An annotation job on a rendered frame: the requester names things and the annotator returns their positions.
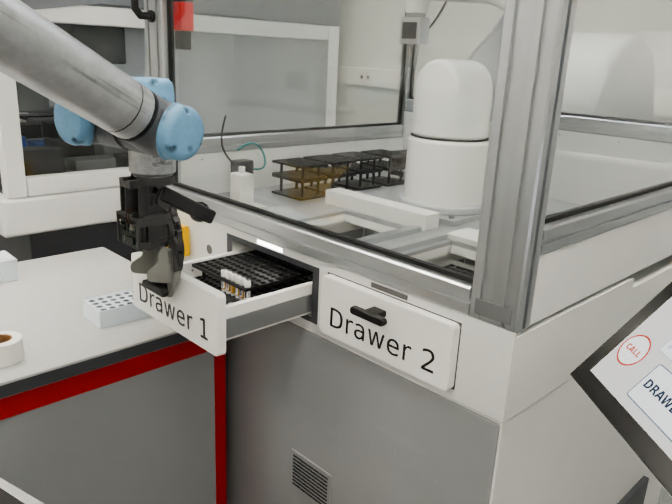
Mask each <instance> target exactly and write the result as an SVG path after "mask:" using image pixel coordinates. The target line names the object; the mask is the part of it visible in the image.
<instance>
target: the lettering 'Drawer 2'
mask: <svg viewBox="0 0 672 504"><path fill-rule="evenodd" d="M333 310H334V311H336V312H337V313H338V314H339V315H340V325H339V326H334V325H332V316H333ZM342 323H343V319H342V315H341V313H340V312H339V311H338V310H337V309H335V308H332V307H331V312H330V326H331V327H334V328H336V329H339V328H341V327H342ZM349 323H352V324H353V321H351V320H350V321H348V319H346V334H348V324H349ZM355 326H360V327H361V328H362V331H361V330H358V329H356V330H355V331H354V335H355V337H356V338H357V339H359V340H361V339H362V341H364V328H363V326H362V325H360V324H357V323H356V325H355ZM368 331H369V339H370V345H372V346H373V343H374V340H375V337H376V339H377V347H378V349H380V348H381V345H382V342H383V339H384V335H382V337H381V341H380V344H379V340H378V332H375V333H374V336H373V340H372V338H371V331H370V329H369V328H368ZM356 332H360V333H362V336H361V337H360V338H359V337H357V335H356ZM391 341H393V342H395V343H396V346H397V347H395V346H392V345H390V344H389V343H390V342H391ZM389 346H390V347H392V348H394V349H396V350H398V351H399V345H398V343H397V341H396V340H394V339H389V340H388V341H387V350H388V352H389V353H390V354H391V355H393V356H396V357H398V354H393V353H392V352H391V351H390V349H389ZM407 348H409V349H410V350H411V347H410V346H406V345H405V344H403V354H402V360H405V350H406V349H407ZM423 351H427V352H429V353H430V354H431V356H432V358H431V360H430V361H428V362H427V363H425V364H424V365H422V366H421V369H423V370H426V371H428V372H430V373H432V374H433V371H431V370H429V369H427V368H425V367H426V366H427V365H429V364H430V363H432V362H433V361H434V354H433V352H432V351H431V350H429V349H426V348H423Z"/></svg>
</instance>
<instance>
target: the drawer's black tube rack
mask: <svg viewBox="0 0 672 504"><path fill-rule="evenodd" d="M201 263H203V264H205V265H207V266H210V267H212V268H214V269H216V270H218V271H220V272H221V270H222V269H226V270H228V271H231V272H232V273H236V274H237V275H240V276H241V277H244V278H246V280H250V281H251V286H253V287H254V290H252V291H250V298H252V297H256V296H259V295H263V294H267V293H270V292H274V291H277V290H281V289H285V288H288V287H292V286H295V285H299V284H302V283H306V282H310V281H313V272H312V271H309V270H307V269H304V268H302V267H299V266H297V265H294V264H292V263H289V262H286V261H284V260H281V259H279V258H276V257H274V256H271V255H269V254H266V253H264V252H261V251H259V250H253V251H248V252H244V253H239V254H235V255H230V256H225V257H221V258H216V259H212V260H207V261H202V262H201ZM193 278H195V279H197V280H199V281H201V282H203V283H205V284H207V285H209V286H211V287H213V288H215V289H217V290H219V291H221V292H222V287H221V280H219V279H217V278H214V277H212V276H210V275H208V274H206V273H204V272H202V276H197V277H193ZM223 293H224V294H225V296H226V305H227V304H228V301H230V302H232V303H234V302H238V301H241V300H240V299H239V298H235V296H231V294H226V292H223Z"/></svg>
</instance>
